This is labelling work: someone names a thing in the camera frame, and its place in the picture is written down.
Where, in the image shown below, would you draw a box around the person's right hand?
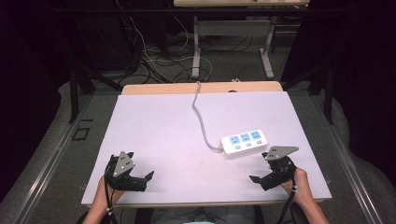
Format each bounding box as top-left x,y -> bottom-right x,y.
279,167 -> 313,207

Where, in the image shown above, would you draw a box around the wooden table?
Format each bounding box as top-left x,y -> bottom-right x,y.
120,80 -> 285,96

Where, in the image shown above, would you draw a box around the metal floor rail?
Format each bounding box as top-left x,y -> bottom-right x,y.
310,95 -> 379,224
11,94 -> 92,224

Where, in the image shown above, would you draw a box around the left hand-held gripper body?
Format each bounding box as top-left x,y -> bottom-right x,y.
105,150 -> 148,192

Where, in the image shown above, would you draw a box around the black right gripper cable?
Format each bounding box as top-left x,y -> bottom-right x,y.
276,175 -> 297,224

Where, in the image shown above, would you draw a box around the white table cover sheet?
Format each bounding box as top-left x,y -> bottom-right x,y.
80,91 -> 332,208

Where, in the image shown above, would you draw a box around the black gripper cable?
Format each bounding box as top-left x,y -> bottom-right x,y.
104,160 -> 120,224
276,175 -> 297,224

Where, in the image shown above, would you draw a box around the grey power strip cable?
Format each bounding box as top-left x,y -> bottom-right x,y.
191,80 -> 226,154

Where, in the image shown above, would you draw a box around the white power strip blue sockets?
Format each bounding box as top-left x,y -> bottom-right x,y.
220,129 -> 269,159

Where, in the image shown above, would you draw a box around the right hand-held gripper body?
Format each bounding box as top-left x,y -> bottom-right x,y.
261,146 -> 300,191

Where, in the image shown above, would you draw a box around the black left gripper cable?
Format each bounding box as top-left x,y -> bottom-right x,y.
104,160 -> 120,224

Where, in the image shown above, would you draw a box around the person's lap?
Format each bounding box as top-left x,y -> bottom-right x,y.
151,206 -> 257,224

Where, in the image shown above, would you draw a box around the person's left hand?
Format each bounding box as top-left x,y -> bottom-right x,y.
94,175 -> 126,208

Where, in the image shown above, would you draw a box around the tangle of floor cables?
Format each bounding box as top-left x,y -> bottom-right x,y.
116,12 -> 216,86

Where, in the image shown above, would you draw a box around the white-legged background desk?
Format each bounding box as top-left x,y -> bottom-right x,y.
173,0 -> 311,80

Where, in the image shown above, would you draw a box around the black metal stand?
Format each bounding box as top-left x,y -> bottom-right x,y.
68,60 -> 123,124
280,60 -> 336,126

